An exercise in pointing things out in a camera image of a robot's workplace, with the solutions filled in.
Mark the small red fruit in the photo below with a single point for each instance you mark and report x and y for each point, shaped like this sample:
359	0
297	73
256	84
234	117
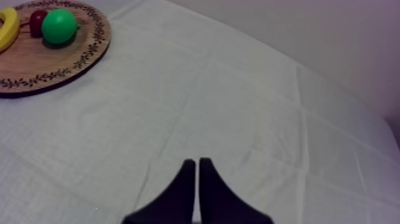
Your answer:
36	23

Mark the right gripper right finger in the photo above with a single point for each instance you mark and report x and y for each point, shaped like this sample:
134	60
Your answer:
222	204

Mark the green toy pear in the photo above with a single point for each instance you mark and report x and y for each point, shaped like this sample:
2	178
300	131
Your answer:
58	26

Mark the yellow toy banana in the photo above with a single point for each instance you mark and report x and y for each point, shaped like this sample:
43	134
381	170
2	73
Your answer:
7	26

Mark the round wooden board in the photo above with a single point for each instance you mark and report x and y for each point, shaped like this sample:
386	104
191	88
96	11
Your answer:
47	65

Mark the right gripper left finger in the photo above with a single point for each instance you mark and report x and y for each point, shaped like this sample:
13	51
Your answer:
175	203

